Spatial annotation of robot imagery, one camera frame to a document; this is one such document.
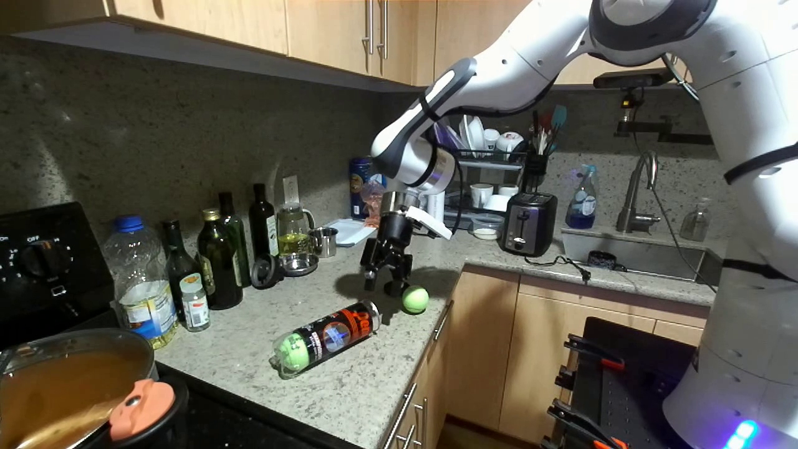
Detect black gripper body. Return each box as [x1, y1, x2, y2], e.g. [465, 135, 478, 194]
[359, 211, 412, 279]

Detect green tennis ball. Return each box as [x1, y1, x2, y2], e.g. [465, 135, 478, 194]
[402, 287, 429, 315]

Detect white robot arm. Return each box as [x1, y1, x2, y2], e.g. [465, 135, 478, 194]
[370, 0, 798, 449]

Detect small steel bowl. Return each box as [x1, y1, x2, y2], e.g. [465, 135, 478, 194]
[279, 253, 318, 277]

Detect glass olive oil cruet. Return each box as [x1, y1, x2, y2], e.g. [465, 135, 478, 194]
[276, 174, 316, 258]

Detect black wine bottle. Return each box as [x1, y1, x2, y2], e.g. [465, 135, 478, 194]
[250, 183, 279, 290]

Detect wooden lower cabinet drawers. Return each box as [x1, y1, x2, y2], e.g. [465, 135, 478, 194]
[412, 265, 707, 449]

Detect dish drying rack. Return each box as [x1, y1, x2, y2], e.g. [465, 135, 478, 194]
[432, 114, 528, 233]

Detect black toaster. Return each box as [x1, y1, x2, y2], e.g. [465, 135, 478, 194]
[498, 193, 555, 258]

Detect tall dark glass bottle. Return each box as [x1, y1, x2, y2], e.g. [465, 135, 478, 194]
[220, 193, 251, 287]

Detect dark green oil bottle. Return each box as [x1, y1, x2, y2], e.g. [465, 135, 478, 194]
[197, 210, 242, 310]

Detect small jar white label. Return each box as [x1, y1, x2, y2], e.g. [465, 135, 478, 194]
[180, 271, 210, 332]

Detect dark wine bottle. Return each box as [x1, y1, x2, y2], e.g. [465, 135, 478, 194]
[159, 219, 197, 316]

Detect blue spray bottle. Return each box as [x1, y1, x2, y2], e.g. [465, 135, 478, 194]
[565, 164, 597, 229]

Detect wooden upper cabinets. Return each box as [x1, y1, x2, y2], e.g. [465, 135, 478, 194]
[0, 0, 692, 89]

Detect large clear water bottle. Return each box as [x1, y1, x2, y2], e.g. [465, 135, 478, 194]
[101, 214, 177, 349]

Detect chrome sink faucet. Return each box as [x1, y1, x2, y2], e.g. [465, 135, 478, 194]
[615, 153, 659, 234]

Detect black kitchen stove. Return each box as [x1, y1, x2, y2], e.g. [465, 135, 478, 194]
[0, 201, 347, 449]

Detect black cooking pot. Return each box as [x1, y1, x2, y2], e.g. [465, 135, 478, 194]
[0, 327, 186, 449]

